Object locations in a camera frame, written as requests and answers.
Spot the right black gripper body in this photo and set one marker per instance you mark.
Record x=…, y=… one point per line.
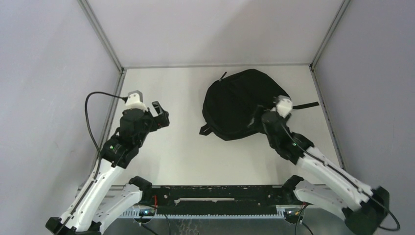
x=272, y=142

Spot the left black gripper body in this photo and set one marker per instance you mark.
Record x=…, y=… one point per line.
x=149, y=127

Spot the black backpack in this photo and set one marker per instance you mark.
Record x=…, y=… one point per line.
x=230, y=102

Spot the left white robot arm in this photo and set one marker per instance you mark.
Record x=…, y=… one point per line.
x=86, y=215

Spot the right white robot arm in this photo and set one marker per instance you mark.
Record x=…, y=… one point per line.
x=362, y=208

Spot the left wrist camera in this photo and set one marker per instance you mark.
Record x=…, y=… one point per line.
x=135, y=101

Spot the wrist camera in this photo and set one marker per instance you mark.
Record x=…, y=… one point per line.
x=284, y=106
x=135, y=101

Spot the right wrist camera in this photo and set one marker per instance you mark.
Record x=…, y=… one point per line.
x=284, y=106

